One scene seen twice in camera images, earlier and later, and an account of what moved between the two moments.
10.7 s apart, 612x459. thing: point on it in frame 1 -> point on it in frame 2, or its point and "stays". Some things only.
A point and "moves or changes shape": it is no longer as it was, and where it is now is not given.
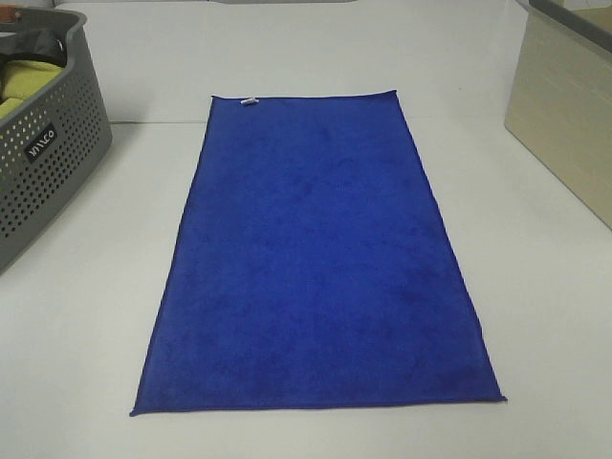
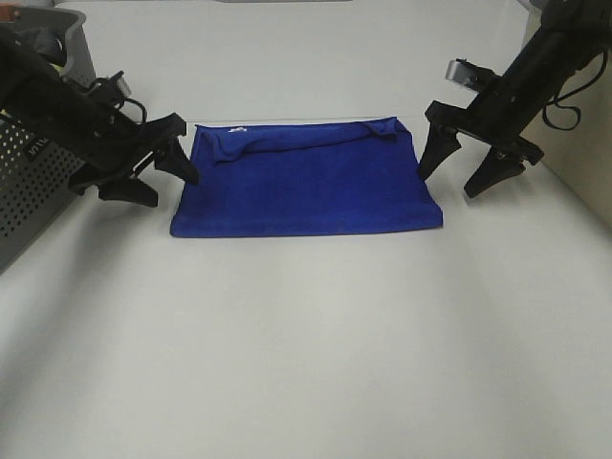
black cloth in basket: x=41 y=45 stays
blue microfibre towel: x=312 y=266 moves or changes shape
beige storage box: x=560 y=99 stays
